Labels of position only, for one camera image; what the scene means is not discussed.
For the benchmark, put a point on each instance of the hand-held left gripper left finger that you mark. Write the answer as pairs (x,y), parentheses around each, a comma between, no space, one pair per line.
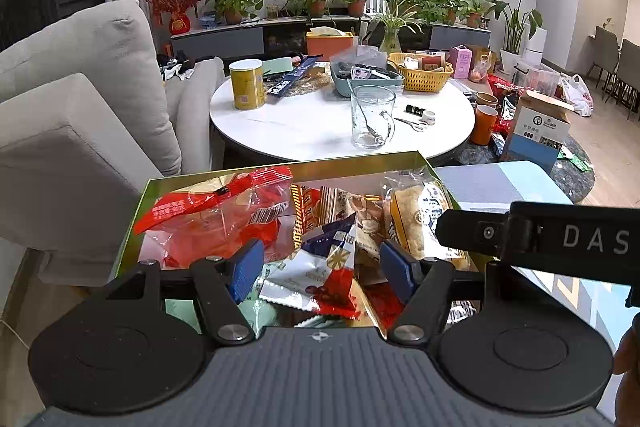
(245,269)

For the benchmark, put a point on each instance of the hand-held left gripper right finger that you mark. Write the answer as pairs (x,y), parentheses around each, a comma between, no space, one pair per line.
(400,268)

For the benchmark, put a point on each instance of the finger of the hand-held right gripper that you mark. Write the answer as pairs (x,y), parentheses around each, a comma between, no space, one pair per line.
(467,232)

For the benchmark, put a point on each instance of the golden pastry packet blue print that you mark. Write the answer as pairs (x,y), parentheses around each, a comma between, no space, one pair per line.
(415,217)

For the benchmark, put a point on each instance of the red clear round-cracker packet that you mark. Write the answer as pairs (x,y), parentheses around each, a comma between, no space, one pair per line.
(200,217)

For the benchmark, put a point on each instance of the red white blue packet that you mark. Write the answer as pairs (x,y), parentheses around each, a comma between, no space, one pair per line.
(320,277)

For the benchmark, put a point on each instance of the red gold striped packet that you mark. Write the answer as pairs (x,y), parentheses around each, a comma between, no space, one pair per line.
(315,207)

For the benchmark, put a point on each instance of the green cardboard box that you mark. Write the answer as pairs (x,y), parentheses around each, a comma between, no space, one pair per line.
(350,164)

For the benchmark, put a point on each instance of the person's right hand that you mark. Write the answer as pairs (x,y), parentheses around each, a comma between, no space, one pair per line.
(629,352)

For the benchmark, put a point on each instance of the dark marble round table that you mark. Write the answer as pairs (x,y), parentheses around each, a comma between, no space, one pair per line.
(580,184)

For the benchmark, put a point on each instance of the small green packets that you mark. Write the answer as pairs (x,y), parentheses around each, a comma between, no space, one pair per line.
(575,159)

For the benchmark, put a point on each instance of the scissors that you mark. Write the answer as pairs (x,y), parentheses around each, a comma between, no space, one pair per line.
(412,124)

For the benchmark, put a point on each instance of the cardboard carton blue white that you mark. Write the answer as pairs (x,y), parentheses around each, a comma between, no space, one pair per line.
(537,132)

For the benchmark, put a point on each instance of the white tape roll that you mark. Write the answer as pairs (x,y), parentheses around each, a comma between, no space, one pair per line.
(429,117)

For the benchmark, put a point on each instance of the red snack bags pile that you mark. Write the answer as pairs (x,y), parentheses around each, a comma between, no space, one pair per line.
(502,107)

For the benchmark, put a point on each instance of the black glue stick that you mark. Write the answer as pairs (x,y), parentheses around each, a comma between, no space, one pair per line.
(415,109)

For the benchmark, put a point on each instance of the metal spoon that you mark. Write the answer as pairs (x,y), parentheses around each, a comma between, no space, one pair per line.
(370,124)

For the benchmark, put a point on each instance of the glass mug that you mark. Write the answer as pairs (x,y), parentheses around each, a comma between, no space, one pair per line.
(372,117)

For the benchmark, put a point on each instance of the white plastic bag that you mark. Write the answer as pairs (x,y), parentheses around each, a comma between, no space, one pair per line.
(577,97)

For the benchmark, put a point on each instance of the round white table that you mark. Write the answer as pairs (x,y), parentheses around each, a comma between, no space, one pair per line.
(300,127)

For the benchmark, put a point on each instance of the yellow plastic basket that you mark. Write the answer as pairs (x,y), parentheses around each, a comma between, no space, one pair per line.
(422,79)

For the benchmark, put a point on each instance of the clear storage bin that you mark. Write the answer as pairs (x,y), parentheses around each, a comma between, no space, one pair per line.
(537,82)

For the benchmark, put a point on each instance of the pink carton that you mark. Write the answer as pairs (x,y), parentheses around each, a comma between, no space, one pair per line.
(462,63)

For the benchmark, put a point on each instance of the grey-blue plastic basket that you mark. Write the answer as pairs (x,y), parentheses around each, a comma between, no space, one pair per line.
(365,84)

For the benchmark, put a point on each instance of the grey dining chair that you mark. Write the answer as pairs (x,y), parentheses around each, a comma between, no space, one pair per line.
(602,52)
(625,72)

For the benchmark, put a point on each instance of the yellow canister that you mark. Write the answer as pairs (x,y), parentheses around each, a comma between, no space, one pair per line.
(247,87)

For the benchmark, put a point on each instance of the dark blue long packet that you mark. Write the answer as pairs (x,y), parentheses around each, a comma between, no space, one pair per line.
(292,79)

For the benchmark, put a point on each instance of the white appliance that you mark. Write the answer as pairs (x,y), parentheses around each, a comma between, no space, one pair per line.
(537,44)

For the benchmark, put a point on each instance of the mint green flat box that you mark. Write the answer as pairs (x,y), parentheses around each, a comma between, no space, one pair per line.
(277,67)

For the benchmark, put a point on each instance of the grey sofa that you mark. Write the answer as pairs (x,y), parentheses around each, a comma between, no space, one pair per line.
(90,132)

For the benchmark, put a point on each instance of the tall leafy plant white pot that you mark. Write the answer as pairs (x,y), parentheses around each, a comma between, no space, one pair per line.
(515,27)

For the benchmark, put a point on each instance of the dark cloth pile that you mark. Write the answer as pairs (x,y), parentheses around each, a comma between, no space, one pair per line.
(177,67)

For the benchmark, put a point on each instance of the grassy plant glass vase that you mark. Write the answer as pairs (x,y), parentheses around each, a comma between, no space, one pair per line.
(392,32)

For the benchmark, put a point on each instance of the small potted green plant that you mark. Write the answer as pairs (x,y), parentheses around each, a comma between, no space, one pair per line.
(475,12)

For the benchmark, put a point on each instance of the orange tissue box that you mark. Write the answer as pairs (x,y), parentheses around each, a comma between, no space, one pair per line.
(330,47)

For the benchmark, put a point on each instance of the bushy potted green plant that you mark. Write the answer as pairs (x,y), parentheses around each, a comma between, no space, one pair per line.
(430,2)

